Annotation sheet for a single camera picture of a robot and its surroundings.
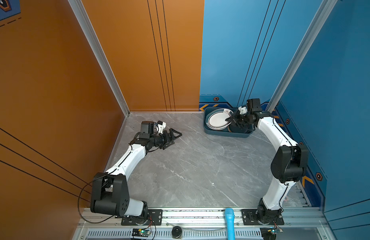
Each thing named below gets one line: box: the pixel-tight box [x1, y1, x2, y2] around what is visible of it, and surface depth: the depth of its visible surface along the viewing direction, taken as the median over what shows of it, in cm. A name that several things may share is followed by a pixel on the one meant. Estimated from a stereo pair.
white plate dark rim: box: [206, 108, 234, 131], surface depth 96 cm
